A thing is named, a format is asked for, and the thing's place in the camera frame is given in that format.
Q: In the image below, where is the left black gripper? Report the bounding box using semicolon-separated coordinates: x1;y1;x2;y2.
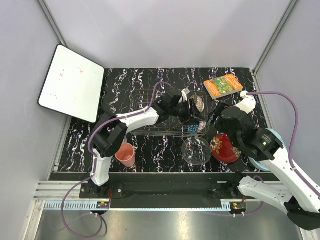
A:
169;98;205;126

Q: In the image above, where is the red white patterned bowl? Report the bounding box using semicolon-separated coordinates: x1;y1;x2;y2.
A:
191;94;205;113

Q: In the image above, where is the blue triangle pattern bowl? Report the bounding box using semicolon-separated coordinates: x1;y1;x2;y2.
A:
188;121;207;134

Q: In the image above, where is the red floral plate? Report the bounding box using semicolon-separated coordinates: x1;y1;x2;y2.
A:
210;133;242;164

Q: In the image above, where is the clear glass plate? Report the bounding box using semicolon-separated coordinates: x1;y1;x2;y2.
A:
181;137;212;165

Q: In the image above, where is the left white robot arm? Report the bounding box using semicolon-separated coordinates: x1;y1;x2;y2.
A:
88;89;206;198

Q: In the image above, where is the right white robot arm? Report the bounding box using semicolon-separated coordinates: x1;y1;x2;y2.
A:
208;96;320;231

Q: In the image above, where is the orange green book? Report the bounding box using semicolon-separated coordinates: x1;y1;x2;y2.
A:
203;74;243;100

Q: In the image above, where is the pink plastic cup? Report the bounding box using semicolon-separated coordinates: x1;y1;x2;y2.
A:
115;142;136;168

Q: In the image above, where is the white board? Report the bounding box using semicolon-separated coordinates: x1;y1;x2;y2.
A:
38;44;105;123

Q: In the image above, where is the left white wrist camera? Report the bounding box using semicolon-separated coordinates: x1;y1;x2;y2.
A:
180;88;190;102

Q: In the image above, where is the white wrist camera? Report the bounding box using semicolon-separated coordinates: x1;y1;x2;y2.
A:
180;88;190;102
235;91;257;115

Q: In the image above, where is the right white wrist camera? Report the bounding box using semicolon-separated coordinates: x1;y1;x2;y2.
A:
235;91;257;115

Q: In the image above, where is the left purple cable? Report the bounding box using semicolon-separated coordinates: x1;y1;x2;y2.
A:
59;81;186;238

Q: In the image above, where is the wire dish rack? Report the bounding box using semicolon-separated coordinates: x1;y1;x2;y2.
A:
131;89;209;138

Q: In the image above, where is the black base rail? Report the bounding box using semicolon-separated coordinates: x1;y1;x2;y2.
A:
48;171;276;210

